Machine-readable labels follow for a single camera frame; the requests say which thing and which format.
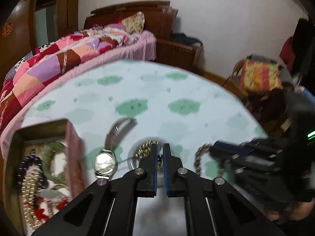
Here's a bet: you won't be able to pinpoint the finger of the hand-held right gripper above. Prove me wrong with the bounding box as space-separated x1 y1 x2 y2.
221 156 280 181
212 139 283 161

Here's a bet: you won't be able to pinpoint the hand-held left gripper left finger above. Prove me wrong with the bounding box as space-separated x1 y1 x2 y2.
31 144 158 236

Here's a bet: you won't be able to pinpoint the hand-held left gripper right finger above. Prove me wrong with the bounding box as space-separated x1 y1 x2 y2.
162 143 286 236

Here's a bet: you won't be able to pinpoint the gold chain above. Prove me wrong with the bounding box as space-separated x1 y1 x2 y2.
136 140 153 158

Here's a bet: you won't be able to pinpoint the silver bead chain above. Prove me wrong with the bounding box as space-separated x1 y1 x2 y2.
194 143 213 177

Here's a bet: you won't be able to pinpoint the rectangular metal tin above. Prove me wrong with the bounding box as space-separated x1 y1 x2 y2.
5 118 87 234

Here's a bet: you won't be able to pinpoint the green jade bracelet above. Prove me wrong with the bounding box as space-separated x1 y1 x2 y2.
47 143 69 178

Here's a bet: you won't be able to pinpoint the red coral bracelet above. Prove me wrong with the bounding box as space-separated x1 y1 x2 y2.
26 200 71 221

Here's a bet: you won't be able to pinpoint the pearl necklace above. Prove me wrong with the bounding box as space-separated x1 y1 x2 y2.
21 169 56 230

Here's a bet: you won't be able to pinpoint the purple bead bracelet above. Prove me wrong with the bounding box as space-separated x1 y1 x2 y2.
18 149 49 193

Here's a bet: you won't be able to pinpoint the person's right hand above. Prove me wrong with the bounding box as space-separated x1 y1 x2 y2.
267 197 315 225

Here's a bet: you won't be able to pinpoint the silver wristwatch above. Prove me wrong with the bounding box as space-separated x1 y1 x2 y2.
93 117 138 179

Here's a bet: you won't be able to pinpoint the wicker chair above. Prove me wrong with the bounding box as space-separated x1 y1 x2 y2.
223 55 296 134

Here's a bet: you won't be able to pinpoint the dark maroon clothes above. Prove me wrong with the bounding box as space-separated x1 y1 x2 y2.
248 88 294 124

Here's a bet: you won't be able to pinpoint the colourful patterned cushion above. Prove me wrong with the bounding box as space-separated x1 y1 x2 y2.
240 60 284 92

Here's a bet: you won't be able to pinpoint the red hanging garment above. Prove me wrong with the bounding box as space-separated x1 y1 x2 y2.
279 36 296 65

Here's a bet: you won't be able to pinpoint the wooden nightstand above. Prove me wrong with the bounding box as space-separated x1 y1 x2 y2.
156 38 204 71

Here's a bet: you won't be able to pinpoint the dark folded clothes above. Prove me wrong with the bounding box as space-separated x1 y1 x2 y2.
170 32 204 49

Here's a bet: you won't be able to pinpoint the bed with pink sheet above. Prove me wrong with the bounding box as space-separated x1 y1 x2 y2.
0 29 157 153

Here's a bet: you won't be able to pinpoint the floral pillow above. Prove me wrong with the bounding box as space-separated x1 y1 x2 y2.
121 11 145 34

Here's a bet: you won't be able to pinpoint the patchwork quilt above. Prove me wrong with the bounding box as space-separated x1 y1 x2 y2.
0 23 131 129

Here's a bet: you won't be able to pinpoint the wooden headboard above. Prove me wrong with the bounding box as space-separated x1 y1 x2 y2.
84 0 179 40

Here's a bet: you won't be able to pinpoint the wooden wardrobe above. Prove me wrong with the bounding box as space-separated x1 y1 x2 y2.
0 0 82 79

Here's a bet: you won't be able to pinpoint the red paper wall decoration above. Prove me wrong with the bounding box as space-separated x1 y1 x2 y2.
2 23 13 37

